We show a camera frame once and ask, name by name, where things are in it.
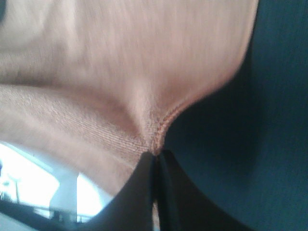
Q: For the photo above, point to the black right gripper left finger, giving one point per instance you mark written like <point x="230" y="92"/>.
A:
<point x="132" y="208"/>

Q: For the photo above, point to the brown microfiber towel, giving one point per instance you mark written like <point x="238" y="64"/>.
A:
<point x="94" y="84"/>

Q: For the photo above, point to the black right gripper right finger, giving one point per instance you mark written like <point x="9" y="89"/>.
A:
<point x="182" y="206"/>

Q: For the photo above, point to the black table cloth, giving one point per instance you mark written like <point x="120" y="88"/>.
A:
<point x="246" y="146"/>

